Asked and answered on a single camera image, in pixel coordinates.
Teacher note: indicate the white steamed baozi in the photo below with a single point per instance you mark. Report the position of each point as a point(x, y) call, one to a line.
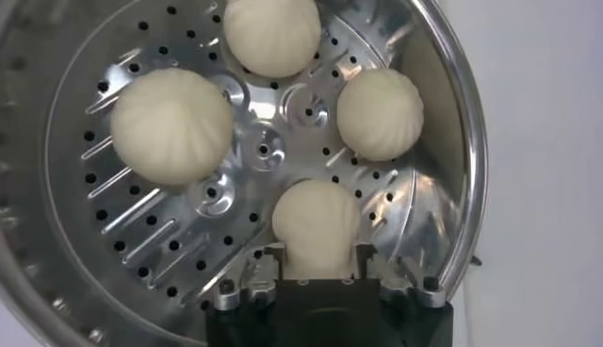
point(315, 226)
point(172, 125)
point(379, 113)
point(272, 35)

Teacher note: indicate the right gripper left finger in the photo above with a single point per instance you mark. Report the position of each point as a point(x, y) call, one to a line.
point(256, 283)

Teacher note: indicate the perforated steel steamer basket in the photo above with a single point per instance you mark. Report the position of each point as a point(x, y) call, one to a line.
point(155, 226)

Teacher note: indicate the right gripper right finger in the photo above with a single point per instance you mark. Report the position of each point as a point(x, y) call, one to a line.
point(400, 283)

